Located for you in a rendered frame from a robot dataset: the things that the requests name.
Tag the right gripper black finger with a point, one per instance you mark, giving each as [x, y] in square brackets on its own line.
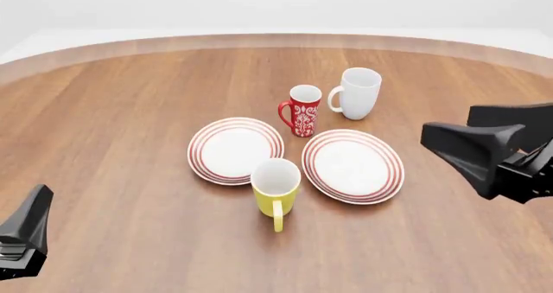
[533, 124]
[471, 153]

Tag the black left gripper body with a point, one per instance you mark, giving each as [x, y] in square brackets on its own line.
[19, 260]

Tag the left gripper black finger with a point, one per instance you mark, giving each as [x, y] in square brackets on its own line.
[32, 221]

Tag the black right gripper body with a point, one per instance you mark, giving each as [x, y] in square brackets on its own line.
[527, 176]

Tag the white plate with red rings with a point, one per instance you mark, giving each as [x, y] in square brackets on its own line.
[352, 166]
[231, 150]

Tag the plain white mug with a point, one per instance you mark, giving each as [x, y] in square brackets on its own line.
[358, 98]

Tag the red mug with white pattern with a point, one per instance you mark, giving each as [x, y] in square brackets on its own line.
[306, 118]

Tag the yellow and white mug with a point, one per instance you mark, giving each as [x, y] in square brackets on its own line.
[270, 199]

